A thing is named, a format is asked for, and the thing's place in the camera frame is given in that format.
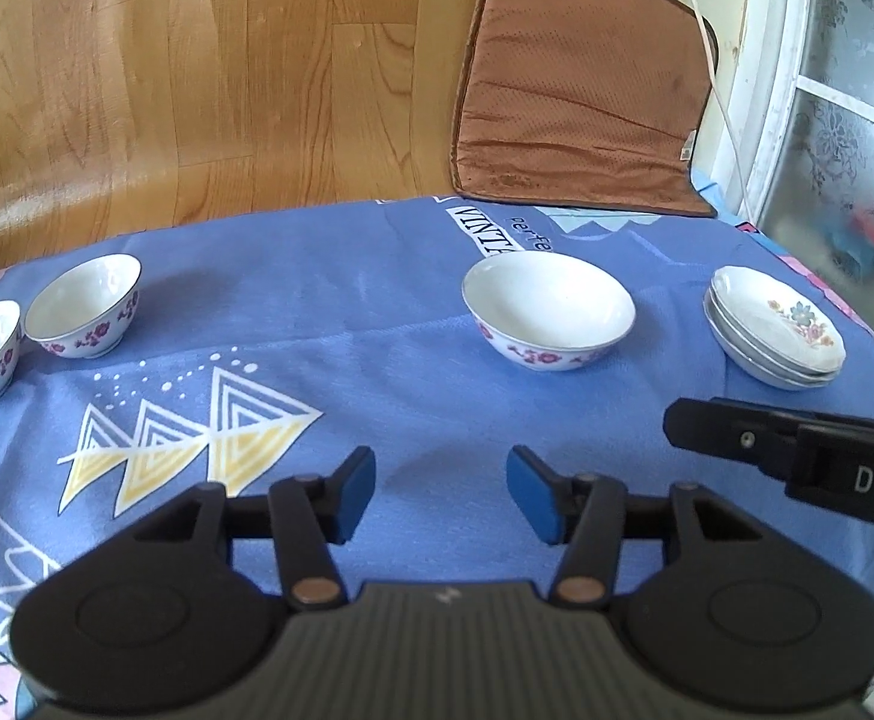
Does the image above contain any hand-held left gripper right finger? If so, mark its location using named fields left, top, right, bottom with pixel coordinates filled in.
left=506, top=445, right=765, bottom=609

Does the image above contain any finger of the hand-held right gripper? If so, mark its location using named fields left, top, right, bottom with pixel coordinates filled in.
left=663, top=397, right=807, bottom=478

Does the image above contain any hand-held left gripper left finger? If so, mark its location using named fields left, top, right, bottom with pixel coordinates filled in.
left=132, top=445, right=377, bottom=611

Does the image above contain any large white floral plate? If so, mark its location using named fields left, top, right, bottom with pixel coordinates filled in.
left=703, top=301, right=837, bottom=392

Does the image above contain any large white floral bowl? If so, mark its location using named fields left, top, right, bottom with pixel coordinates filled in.
left=23, top=253, right=142, bottom=359

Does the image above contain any blue printed tablecloth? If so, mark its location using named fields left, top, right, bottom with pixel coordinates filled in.
left=0, top=193, right=874, bottom=720

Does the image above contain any white framed frosted glass door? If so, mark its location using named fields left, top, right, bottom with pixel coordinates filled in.
left=713, top=0, right=874, bottom=305

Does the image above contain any brown seat cushion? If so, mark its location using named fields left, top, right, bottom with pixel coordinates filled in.
left=447, top=0, right=720, bottom=219

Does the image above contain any white cable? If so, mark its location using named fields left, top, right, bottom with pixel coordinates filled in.
left=660, top=0, right=755, bottom=220

